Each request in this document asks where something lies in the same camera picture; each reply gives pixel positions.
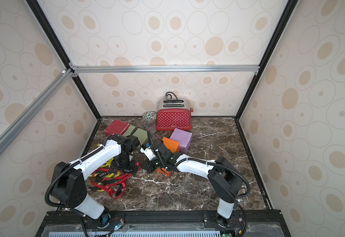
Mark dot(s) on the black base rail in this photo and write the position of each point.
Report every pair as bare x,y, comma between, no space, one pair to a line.
209,218

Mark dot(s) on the red gift box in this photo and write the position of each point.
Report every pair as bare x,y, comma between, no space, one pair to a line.
116,127

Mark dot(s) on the left aluminium frame bar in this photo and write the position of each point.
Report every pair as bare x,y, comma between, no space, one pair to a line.
7,137

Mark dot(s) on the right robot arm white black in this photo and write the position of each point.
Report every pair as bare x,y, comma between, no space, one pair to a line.
225,179

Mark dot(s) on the red ribbon bow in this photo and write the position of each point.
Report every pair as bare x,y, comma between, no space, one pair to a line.
113,182

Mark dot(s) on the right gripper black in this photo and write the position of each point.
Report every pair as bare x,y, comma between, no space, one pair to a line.
153,165

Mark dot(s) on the clear plastic cup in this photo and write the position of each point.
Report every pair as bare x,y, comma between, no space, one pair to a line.
150,126

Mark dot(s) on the patterned ceramic bowl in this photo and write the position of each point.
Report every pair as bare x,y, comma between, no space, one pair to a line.
149,116

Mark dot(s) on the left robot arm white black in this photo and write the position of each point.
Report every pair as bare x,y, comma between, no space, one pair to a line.
68,189

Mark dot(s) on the yellow ribbon of red box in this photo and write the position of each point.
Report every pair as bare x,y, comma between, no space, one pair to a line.
108,179

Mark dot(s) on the red polka dot toaster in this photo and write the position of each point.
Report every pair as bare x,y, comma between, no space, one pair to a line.
172,114

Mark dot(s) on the green gift box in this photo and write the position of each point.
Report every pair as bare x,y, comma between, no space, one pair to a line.
139,133

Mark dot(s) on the black printed ribbon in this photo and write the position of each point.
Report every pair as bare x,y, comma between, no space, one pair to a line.
107,177

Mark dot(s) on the purple gift box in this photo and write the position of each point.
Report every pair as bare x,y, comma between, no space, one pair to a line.
183,137

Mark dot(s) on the horizontal aluminium frame bar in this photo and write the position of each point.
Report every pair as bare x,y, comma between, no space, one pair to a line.
166,69

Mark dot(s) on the orange gift box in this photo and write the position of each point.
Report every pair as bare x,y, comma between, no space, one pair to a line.
171,145

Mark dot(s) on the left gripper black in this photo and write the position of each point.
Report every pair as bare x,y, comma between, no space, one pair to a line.
132,169

